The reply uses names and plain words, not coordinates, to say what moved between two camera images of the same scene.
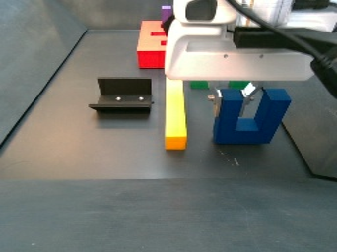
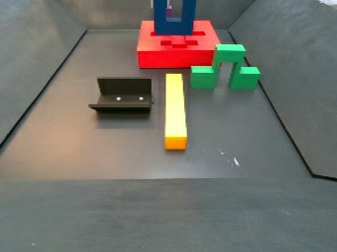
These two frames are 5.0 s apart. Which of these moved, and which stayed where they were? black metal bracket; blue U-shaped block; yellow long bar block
Moved: blue U-shaped block
Stayed: black metal bracket; yellow long bar block
